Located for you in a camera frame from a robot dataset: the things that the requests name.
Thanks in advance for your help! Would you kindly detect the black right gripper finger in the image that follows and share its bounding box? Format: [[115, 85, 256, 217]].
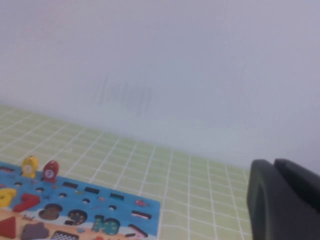
[[246, 158, 320, 240]]

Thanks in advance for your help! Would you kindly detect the green checked tablecloth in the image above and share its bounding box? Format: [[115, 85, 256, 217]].
[[0, 103, 253, 240]]

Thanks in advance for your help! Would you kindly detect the blue wooden puzzle board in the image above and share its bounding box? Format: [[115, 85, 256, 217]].
[[0, 161, 161, 240]]

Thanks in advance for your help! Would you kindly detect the brown star piece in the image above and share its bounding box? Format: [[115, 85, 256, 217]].
[[20, 221, 50, 240]]

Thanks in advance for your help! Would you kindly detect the red triangle piece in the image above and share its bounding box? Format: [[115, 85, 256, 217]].
[[0, 216, 17, 238]]

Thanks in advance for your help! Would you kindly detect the yellow fish peg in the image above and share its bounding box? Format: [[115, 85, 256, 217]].
[[21, 155, 40, 179]]

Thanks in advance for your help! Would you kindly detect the red number seven piece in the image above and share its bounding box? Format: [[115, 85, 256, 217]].
[[13, 193, 41, 213]]

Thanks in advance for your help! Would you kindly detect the red fish peg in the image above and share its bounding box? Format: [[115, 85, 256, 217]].
[[41, 159, 60, 182]]

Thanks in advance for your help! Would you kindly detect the yellow number six piece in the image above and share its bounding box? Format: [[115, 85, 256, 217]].
[[0, 188, 17, 208]]

